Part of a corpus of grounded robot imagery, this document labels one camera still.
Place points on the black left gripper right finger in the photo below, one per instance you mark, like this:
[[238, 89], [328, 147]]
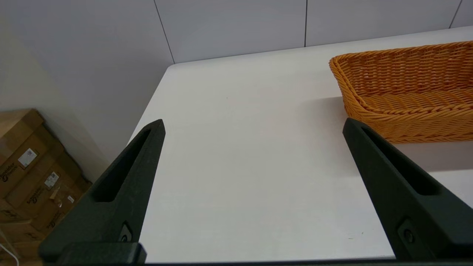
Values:
[[406, 199]]

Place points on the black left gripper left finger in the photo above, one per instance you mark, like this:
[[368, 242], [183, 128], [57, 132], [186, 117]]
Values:
[[118, 195]]

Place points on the orange wicker basket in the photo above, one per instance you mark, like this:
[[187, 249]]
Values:
[[406, 92]]

